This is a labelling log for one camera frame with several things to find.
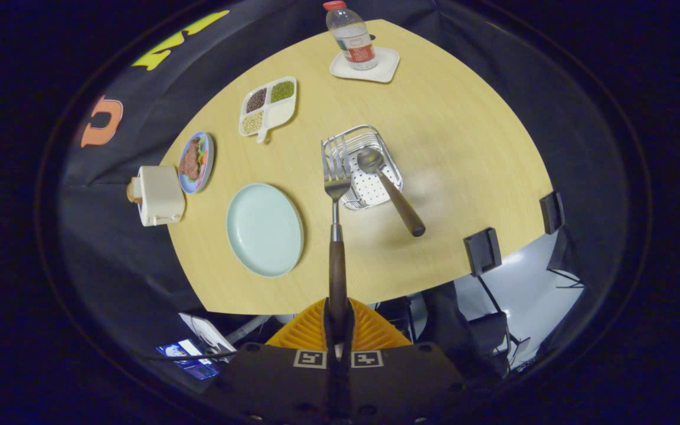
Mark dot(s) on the white square coaster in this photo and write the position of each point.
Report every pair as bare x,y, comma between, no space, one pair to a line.
385,68

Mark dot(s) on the black stand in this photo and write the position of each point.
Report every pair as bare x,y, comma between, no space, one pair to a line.
493,321

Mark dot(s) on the black table clamp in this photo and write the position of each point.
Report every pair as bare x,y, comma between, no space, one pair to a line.
551,212
481,252

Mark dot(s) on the clear water bottle red cap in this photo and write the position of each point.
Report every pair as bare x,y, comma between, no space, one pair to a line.
355,41

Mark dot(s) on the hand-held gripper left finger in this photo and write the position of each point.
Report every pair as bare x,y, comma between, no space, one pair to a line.
329,341

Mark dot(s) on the blue plate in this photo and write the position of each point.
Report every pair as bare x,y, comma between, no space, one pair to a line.
208,159

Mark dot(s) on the white divided dish with beans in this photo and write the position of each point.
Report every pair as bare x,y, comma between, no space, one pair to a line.
278,113

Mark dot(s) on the meat and vegetables food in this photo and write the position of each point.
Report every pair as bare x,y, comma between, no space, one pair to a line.
189,162

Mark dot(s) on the toasted bread slice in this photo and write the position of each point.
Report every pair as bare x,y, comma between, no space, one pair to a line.
133,192

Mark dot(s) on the white toaster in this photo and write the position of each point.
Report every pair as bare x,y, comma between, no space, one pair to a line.
160,195

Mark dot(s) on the black tripod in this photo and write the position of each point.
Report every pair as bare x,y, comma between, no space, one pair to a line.
564,274

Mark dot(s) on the pale green round plate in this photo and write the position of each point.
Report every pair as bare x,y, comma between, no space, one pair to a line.
263,230

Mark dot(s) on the open laptop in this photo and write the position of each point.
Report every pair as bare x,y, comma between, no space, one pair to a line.
210,333

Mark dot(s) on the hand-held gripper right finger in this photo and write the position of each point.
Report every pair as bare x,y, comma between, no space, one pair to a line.
349,341

